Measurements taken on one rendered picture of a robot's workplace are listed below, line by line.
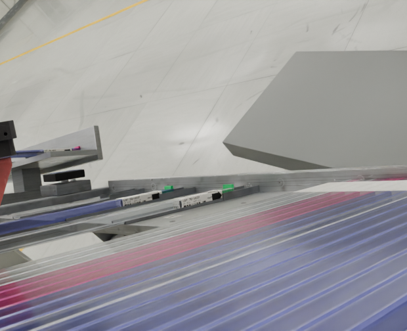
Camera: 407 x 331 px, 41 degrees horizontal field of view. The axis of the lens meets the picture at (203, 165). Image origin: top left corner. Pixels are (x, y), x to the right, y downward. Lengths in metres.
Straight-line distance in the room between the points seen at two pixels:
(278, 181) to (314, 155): 0.22
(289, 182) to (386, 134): 0.22
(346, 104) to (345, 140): 0.08
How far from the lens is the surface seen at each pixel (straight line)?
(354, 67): 0.95
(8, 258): 1.08
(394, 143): 0.78
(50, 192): 0.85
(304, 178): 0.60
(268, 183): 0.63
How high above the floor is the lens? 1.10
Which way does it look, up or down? 30 degrees down
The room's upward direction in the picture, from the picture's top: 42 degrees counter-clockwise
